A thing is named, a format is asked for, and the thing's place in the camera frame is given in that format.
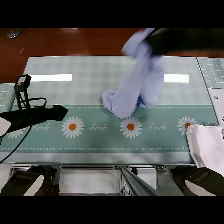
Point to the light blue T-shirt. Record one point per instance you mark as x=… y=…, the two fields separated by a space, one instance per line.
x=133 y=90

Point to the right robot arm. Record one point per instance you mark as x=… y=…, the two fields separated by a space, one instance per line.
x=186 y=40

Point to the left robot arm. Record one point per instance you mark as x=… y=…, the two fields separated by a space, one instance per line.
x=33 y=116

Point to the silver frame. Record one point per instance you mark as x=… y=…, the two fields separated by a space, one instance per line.
x=140 y=186

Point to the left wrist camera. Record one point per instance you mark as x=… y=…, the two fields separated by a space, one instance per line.
x=22 y=87

